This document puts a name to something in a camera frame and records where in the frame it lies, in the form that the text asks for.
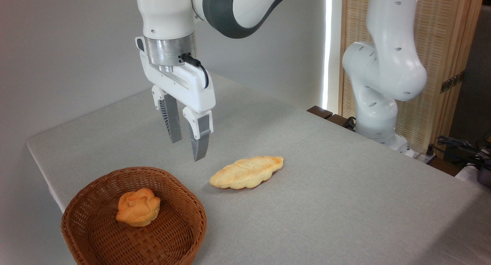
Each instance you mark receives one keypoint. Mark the bamboo folding screen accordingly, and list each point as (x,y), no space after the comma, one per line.
(441,35)

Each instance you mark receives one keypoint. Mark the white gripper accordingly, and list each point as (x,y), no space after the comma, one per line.
(184,86)

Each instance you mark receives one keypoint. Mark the long pale braided bread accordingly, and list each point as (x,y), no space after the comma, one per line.
(245,173)

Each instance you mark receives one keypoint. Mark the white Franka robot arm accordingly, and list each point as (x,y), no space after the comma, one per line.
(387,65)

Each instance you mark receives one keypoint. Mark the brown woven wicker basket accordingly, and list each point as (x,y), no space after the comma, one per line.
(96,226)

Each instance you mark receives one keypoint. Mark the small orange bread roll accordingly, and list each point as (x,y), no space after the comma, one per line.
(138,209)

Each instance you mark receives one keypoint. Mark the dark wooden board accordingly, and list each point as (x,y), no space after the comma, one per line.
(318,111)

